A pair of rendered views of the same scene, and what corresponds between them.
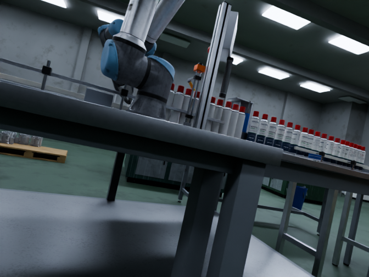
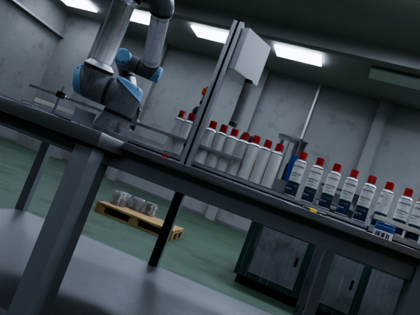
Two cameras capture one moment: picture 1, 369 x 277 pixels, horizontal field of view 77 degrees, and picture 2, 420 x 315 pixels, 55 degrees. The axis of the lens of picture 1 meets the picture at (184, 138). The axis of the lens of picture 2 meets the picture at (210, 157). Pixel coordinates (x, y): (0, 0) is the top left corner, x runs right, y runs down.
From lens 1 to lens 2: 108 cm
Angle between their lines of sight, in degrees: 34
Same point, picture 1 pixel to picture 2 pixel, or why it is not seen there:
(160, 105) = (115, 119)
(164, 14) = (150, 39)
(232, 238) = (56, 200)
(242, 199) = (69, 170)
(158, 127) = (21, 109)
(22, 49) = (180, 101)
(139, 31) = (100, 55)
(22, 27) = (185, 74)
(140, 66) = (99, 84)
